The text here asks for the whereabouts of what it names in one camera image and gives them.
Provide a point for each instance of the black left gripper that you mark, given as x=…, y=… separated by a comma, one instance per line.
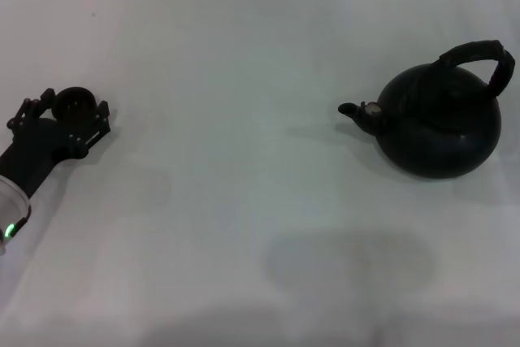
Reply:
x=36, y=144

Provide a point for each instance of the small dark brown teacup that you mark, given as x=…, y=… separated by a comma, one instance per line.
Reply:
x=75, y=105

